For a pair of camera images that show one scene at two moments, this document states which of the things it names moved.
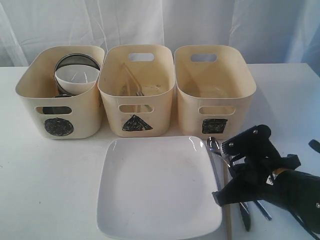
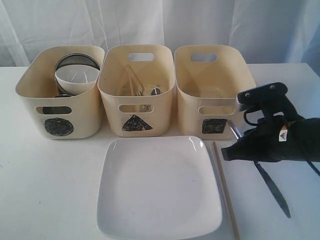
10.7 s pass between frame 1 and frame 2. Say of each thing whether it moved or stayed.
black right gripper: moved
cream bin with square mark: stayed
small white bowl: stayed
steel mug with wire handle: stayed
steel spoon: moved
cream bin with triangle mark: stayed
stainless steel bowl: stayed
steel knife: moved
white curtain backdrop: stayed
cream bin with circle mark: stayed
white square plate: stayed
